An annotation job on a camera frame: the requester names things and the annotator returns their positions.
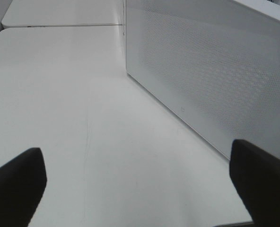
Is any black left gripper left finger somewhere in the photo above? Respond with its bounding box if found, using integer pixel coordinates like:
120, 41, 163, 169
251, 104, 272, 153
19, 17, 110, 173
0, 148, 47, 227

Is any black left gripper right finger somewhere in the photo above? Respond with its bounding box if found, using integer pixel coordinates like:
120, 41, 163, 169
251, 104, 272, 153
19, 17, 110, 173
229, 140, 280, 227

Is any white microwave door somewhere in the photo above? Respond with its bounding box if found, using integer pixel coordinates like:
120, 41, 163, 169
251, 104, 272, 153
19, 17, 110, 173
126, 8, 280, 159

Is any white microwave oven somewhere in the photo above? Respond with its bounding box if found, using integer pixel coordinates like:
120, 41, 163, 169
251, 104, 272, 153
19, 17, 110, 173
121, 0, 280, 29

